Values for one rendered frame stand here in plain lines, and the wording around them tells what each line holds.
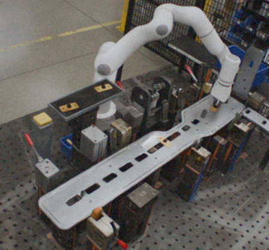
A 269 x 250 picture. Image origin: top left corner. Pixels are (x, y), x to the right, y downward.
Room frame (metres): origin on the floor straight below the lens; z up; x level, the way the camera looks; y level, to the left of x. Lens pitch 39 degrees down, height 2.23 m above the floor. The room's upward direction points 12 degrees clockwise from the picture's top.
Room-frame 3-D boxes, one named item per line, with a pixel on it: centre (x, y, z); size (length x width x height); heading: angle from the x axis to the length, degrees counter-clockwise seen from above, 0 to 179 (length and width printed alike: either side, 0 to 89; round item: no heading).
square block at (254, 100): (1.93, -0.71, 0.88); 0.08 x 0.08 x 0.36; 54
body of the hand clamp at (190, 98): (1.88, -0.31, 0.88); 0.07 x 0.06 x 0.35; 54
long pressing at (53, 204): (1.38, -0.16, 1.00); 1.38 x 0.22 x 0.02; 144
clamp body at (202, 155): (1.35, -0.35, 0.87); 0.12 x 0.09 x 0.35; 54
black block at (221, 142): (1.52, -0.47, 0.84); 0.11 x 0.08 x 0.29; 54
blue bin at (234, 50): (2.19, -0.62, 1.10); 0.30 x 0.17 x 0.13; 48
